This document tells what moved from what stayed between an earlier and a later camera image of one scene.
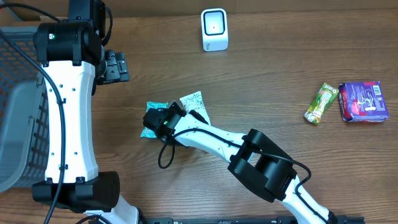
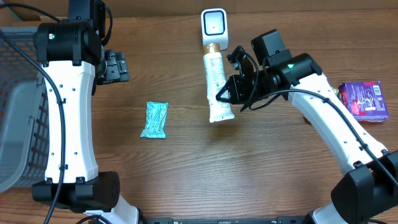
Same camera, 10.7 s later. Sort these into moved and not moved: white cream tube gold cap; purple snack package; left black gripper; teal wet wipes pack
Moved: white cream tube gold cap
Not moved: left black gripper; teal wet wipes pack; purple snack package
